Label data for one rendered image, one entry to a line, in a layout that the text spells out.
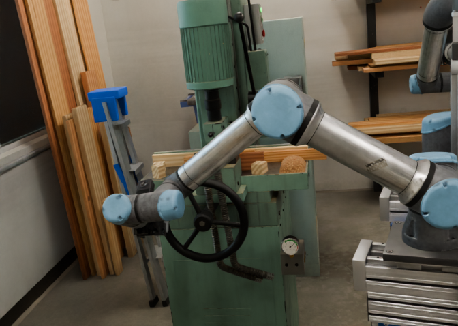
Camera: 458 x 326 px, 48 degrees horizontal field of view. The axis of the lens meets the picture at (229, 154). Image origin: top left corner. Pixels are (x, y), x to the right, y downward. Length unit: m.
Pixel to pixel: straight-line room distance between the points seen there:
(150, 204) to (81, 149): 1.86
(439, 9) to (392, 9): 2.37
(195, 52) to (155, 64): 2.50
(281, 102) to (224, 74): 0.74
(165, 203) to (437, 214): 0.62
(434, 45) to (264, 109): 0.90
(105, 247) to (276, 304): 1.56
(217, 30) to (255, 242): 0.75
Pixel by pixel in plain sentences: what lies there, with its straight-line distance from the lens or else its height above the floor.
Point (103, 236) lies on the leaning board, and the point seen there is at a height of 0.25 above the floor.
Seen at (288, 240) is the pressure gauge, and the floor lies 0.68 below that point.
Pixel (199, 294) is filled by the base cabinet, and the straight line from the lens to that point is 2.01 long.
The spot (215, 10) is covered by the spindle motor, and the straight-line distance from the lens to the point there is 1.83.
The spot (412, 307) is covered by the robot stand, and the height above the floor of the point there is 0.65.
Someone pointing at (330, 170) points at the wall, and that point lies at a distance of 4.30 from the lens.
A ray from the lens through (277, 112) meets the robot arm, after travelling 1.14.
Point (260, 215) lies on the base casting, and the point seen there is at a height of 0.75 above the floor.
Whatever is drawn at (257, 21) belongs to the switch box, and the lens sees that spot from 2.15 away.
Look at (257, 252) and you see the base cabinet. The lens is 1.89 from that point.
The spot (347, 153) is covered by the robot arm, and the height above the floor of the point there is 1.11.
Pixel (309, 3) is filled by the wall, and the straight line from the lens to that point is 4.12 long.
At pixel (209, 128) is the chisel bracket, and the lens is 1.89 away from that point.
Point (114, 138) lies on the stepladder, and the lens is 2.63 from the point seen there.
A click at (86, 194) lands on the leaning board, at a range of 3.17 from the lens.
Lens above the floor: 1.41
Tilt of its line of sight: 14 degrees down
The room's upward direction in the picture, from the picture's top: 6 degrees counter-clockwise
